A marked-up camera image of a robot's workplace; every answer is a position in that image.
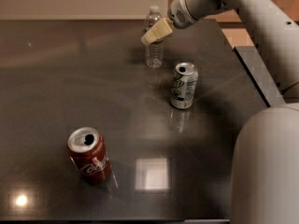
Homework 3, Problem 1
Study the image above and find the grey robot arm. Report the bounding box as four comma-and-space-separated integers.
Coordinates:
142, 0, 299, 224

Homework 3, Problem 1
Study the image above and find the grey side table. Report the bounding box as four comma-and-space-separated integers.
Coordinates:
234, 46, 285, 107

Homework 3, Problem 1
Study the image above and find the red cola can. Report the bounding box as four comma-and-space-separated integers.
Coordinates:
67, 127, 111, 185

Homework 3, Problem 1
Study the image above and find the green white soda can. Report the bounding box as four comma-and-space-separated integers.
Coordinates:
170, 63, 198, 109

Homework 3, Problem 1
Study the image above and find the clear plastic water bottle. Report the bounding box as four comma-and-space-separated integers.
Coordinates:
144, 6, 164, 68

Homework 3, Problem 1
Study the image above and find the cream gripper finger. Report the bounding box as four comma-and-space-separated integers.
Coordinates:
141, 18, 174, 45

